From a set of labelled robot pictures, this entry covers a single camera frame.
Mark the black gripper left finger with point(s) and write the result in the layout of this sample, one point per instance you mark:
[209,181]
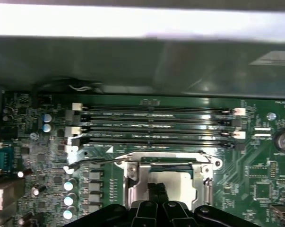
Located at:
[143,215]

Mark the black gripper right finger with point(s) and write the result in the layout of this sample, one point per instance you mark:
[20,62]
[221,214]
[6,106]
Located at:
[177,215]

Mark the metal socket cover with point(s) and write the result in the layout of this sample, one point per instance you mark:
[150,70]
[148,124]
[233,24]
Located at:
[197,186]

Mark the silver CPU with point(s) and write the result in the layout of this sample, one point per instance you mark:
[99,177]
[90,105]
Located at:
[177,179]

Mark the thin metal locking lever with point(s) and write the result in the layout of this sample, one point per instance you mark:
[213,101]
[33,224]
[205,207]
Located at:
[104,161]
[206,158]

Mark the CPU socket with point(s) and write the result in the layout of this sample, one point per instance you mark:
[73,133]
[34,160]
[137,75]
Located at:
[130,176]

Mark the silver top round capacitor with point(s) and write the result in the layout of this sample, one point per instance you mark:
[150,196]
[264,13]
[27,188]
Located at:
[70,201]
[47,117]
[47,127]
[70,185]
[271,116]
[69,214]

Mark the green motherboard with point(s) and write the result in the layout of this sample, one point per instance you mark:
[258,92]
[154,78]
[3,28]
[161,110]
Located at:
[239,170]

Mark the internal USB connector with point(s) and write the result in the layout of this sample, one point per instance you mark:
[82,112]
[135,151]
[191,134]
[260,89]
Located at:
[281,214]

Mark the silver metal port housing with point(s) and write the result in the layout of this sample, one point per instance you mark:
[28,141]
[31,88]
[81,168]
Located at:
[5,194]

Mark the blue VGA port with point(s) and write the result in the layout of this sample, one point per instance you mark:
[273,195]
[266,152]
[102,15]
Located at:
[0,160]

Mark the black PC case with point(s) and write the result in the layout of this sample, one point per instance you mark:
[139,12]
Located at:
[132,61]

